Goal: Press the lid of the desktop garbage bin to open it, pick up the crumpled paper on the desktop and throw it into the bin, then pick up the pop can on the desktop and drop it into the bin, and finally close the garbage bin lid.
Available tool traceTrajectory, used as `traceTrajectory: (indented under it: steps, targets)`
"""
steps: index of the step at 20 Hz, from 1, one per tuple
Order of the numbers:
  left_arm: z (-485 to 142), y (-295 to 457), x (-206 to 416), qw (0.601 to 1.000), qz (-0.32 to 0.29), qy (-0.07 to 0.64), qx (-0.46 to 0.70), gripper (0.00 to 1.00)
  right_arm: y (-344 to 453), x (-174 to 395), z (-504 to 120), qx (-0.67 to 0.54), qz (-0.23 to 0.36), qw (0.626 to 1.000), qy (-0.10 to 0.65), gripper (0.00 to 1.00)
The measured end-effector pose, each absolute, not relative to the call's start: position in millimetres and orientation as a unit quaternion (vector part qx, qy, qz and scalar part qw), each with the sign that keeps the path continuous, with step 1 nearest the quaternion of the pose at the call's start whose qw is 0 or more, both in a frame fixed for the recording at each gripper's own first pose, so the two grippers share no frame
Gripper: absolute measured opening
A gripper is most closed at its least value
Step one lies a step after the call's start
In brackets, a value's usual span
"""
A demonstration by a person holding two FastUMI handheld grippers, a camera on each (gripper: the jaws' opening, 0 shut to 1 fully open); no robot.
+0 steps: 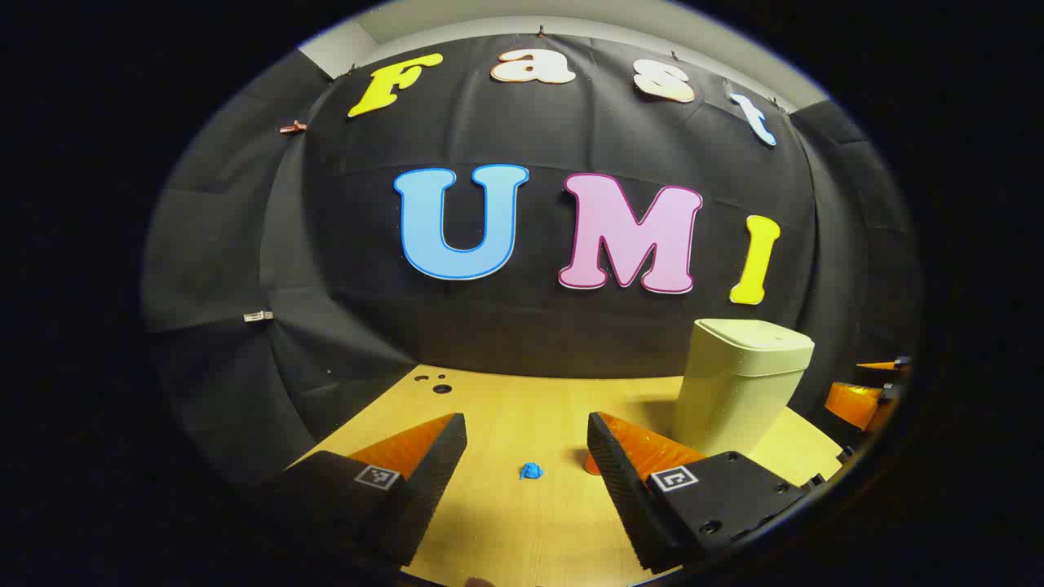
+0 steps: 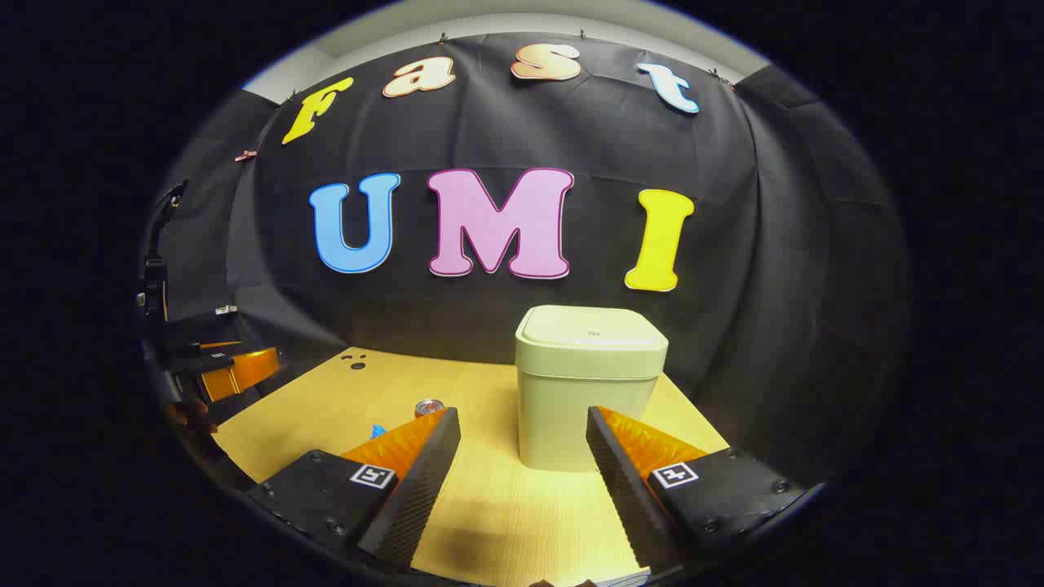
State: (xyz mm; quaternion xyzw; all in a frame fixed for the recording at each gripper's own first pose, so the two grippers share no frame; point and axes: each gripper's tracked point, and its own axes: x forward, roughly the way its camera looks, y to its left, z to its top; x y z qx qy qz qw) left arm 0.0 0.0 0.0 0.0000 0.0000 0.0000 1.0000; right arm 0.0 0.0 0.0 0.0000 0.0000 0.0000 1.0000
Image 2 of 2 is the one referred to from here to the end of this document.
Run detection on wooden desktop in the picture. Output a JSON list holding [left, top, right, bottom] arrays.
[[210, 346, 731, 587]]

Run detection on black backdrop cloth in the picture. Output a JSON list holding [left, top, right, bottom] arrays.
[[140, 33, 910, 490]]

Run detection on pale green desktop garbage bin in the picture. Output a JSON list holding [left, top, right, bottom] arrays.
[[514, 304, 670, 474]]

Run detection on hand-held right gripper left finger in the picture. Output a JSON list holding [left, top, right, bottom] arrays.
[[245, 406, 462, 572]]

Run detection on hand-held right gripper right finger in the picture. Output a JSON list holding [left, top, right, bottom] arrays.
[[586, 405, 808, 572]]

